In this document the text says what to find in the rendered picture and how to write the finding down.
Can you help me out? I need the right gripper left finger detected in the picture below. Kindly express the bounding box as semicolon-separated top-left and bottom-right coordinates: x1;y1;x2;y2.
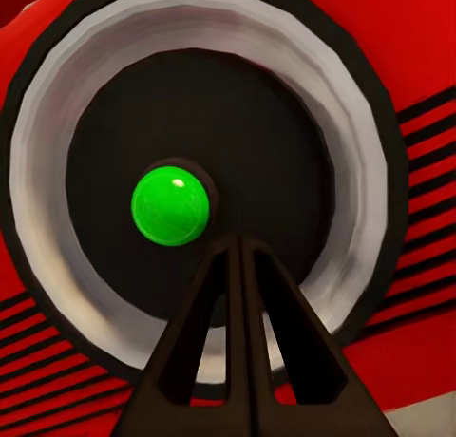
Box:
110;234;253;437

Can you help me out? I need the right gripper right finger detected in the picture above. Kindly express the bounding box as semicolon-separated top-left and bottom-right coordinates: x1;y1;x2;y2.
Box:
238;234;398;437

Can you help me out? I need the radio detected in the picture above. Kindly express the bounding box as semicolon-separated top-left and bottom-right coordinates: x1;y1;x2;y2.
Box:
0;0;456;437

